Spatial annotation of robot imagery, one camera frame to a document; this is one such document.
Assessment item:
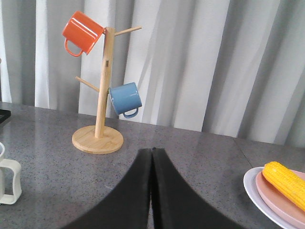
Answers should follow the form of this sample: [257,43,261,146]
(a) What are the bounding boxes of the white HOME mug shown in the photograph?
[0,143,22,205]

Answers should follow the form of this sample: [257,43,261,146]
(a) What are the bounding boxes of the yellow corn cob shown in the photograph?
[262,161,305,211]

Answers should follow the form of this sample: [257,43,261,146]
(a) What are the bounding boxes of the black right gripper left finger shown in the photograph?
[65,149,152,229]

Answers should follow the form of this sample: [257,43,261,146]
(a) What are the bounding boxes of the blue enamel mug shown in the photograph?
[108,82,142,118]

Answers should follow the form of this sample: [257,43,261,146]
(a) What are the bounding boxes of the pink plate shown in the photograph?
[255,171,305,229]

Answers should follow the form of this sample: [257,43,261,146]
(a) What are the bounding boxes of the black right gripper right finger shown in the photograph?
[152,148,242,229]

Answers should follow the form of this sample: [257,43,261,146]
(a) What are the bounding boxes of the orange enamel mug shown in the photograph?
[62,10,105,57]

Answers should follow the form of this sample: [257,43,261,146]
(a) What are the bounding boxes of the grey pleated curtain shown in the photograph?
[0,0,305,147]

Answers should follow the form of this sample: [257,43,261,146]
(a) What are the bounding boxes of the black wire mug rack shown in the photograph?
[0,109,11,123]

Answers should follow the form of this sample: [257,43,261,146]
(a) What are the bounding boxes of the white plate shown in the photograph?
[243,167,305,229]

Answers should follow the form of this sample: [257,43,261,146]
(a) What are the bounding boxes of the wooden mug tree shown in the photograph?
[72,26,142,154]

